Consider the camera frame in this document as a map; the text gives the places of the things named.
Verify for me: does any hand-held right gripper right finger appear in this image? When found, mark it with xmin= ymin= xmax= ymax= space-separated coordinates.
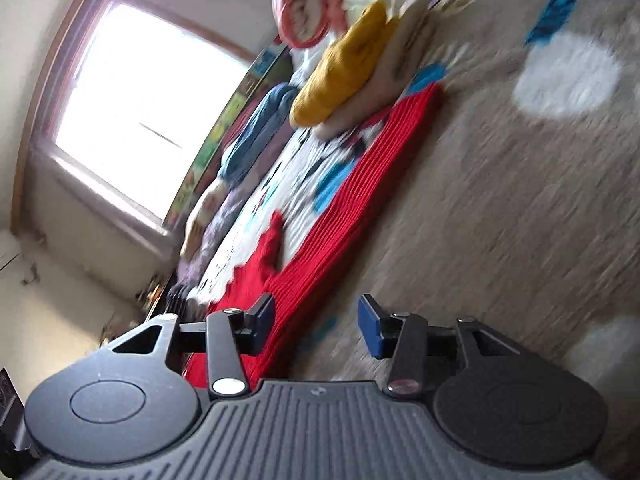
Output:
xmin=357 ymin=294 xmax=503 ymax=397

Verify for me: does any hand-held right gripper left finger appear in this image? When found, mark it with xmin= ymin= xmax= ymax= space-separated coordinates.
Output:
xmin=106 ymin=292 xmax=277 ymax=397

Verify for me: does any red knitted sweater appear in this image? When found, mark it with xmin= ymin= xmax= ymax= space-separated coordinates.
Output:
xmin=182 ymin=82 xmax=446 ymax=388

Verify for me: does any purple quilt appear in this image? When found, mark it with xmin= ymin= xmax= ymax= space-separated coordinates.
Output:
xmin=174 ymin=194 xmax=253 ymax=306

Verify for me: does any cluttered dark desk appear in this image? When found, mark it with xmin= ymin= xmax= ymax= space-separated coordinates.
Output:
xmin=100 ymin=270 xmax=176 ymax=346

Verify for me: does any cartoon print pillow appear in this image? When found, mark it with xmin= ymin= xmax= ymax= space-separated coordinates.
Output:
xmin=179 ymin=179 xmax=228 ymax=262

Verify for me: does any maroon pillow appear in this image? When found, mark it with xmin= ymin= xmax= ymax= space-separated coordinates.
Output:
xmin=220 ymin=99 xmax=268 ymax=163

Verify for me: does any colourful printed headboard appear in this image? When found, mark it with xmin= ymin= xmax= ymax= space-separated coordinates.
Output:
xmin=164 ymin=44 xmax=292 ymax=228

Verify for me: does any window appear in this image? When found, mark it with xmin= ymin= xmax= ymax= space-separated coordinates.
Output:
xmin=12 ymin=0 xmax=258 ymax=241

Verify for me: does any beige folded garment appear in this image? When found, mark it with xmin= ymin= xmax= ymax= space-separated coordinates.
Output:
xmin=314 ymin=7 xmax=437 ymax=142

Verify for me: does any yellow knitted sweater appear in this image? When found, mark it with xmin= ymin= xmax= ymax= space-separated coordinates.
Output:
xmin=289 ymin=0 xmax=401 ymax=128

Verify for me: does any pink rolled quilt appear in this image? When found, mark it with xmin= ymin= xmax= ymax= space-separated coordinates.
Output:
xmin=270 ymin=0 xmax=362 ymax=51

